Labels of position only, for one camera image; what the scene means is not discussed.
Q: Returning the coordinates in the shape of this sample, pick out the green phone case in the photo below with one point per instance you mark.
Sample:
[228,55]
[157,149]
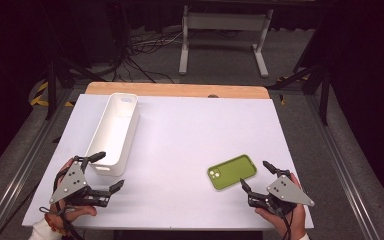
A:
[235,170]

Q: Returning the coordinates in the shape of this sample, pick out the black tripod stand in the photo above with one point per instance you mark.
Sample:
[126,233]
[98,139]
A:
[323,90]
[58,75]

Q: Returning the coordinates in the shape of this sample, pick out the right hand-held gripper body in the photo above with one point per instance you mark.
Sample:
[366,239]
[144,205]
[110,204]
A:
[288,191]

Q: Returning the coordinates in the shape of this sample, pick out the white plastic storage bin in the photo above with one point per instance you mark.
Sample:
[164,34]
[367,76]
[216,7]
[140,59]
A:
[115,133]

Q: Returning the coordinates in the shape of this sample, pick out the aluminium floor rail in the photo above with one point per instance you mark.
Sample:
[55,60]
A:
[343,166]
[16,173]

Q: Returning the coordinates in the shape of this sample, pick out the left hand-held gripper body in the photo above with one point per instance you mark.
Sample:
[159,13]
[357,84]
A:
[70,181]

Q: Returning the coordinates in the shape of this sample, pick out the white table cover board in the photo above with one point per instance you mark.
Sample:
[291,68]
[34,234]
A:
[180,146]

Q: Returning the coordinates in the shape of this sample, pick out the person's left hand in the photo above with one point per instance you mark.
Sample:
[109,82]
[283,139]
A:
[80,212]

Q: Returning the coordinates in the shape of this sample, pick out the yellow black floor tape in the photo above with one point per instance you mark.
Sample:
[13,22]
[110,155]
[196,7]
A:
[39,96]

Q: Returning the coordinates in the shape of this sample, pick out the grey metal stand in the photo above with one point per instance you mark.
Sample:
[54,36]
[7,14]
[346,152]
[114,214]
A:
[225,21]

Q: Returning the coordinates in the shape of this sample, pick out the person's right hand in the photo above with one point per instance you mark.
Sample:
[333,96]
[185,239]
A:
[295,223]

